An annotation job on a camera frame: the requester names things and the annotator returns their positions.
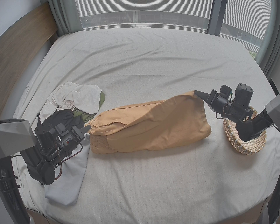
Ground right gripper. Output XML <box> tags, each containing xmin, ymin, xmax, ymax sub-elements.
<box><xmin>208</xmin><ymin>89</ymin><xmax>235</xmax><ymax>114</ymax></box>

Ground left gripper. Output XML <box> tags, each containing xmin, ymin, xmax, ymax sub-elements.
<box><xmin>62</xmin><ymin>126</ymin><xmax>85</xmax><ymax>154</ymax></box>

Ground tan shorts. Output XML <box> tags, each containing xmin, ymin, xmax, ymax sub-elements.
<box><xmin>84</xmin><ymin>90</ymin><xmax>212</xmax><ymax>154</ymax></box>

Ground black garment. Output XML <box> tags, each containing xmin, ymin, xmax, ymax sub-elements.
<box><xmin>36</xmin><ymin>109</ymin><xmax>84</xmax><ymax>134</ymax></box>

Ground white garment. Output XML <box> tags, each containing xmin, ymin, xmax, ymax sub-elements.
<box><xmin>40</xmin><ymin>81</ymin><xmax>103</xmax><ymax>119</ymax></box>

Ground pale grey garment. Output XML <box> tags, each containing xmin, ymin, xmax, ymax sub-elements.
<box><xmin>11</xmin><ymin>140</ymin><xmax>89</xmax><ymax>206</ymax></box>

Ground green garment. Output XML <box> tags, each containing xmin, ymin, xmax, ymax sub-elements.
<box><xmin>72</xmin><ymin>91</ymin><xmax>106</xmax><ymax>124</ymax></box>

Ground round woven basket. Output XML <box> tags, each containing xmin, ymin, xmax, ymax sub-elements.
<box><xmin>223</xmin><ymin>105</ymin><xmax>267</xmax><ymax>155</ymax></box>

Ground bed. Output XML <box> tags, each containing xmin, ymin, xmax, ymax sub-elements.
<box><xmin>0</xmin><ymin>2</ymin><xmax>280</xmax><ymax>224</ymax></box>

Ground grey-green curtain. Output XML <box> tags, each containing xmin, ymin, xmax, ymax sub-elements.
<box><xmin>48</xmin><ymin>0</ymin><xmax>84</xmax><ymax>38</ymax></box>
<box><xmin>255</xmin><ymin>0</ymin><xmax>280</xmax><ymax>76</ymax></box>

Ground window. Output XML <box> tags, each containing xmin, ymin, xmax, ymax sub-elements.
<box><xmin>74</xmin><ymin>0</ymin><xmax>276</xmax><ymax>51</ymax></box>

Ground black cable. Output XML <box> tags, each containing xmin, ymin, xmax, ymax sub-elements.
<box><xmin>56</xmin><ymin>142</ymin><xmax>83</xmax><ymax>167</ymax></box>
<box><xmin>25</xmin><ymin>207</ymin><xmax>52</xmax><ymax>224</ymax></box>

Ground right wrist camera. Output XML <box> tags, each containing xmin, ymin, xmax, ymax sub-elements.
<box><xmin>220</xmin><ymin>85</ymin><xmax>232</xmax><ymax>97</ymax></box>

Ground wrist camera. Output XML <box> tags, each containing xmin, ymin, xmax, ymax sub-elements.
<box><xmin>55</xmin><ymin>124</ymin><xmax>67</xmax><ymax>137</ymax></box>
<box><xmin>220</xmin><ymin>85</ymin><xmax>232</xmax><ymax>97</ymax></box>

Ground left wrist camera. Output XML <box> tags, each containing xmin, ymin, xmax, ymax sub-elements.
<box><xmin>55</xmin><ymin>124</ymin><xmax>67</xmax><ymax>137</ymax></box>

